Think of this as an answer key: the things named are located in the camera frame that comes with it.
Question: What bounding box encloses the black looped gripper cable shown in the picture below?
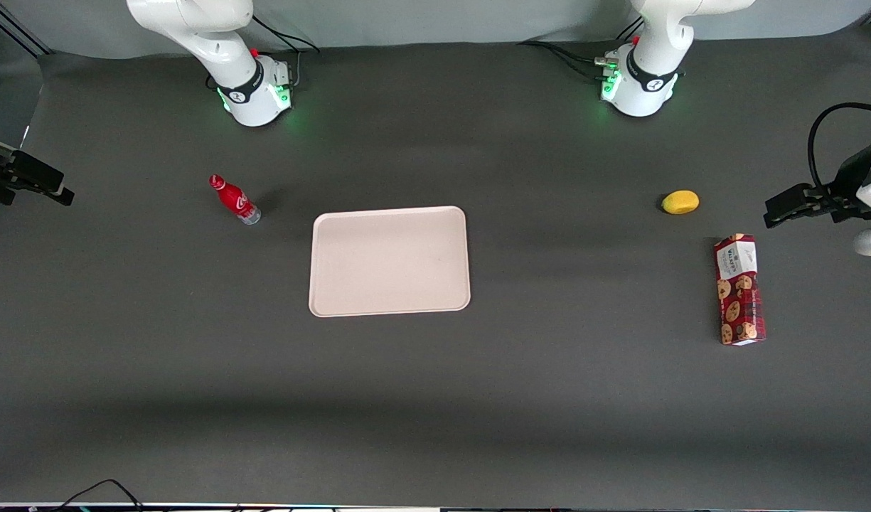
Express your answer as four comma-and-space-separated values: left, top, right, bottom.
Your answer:
806, 102, 871, 197

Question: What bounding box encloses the beige plastic tray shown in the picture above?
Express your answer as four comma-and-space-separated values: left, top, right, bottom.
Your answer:
308, 206, 472, 319

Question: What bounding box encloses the red coke bottle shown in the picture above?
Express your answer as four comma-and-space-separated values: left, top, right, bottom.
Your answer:
208, 174, 262, 226

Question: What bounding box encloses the red tartan cookie box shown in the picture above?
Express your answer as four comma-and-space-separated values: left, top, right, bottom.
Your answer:
713, 233, 768, 347

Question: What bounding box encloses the dark grey table mat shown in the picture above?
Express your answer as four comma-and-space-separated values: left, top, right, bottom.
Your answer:
0, 32, 871, 508

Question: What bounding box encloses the yellow lemon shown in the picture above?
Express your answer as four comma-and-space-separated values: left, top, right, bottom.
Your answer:
661, 189, 700, 215

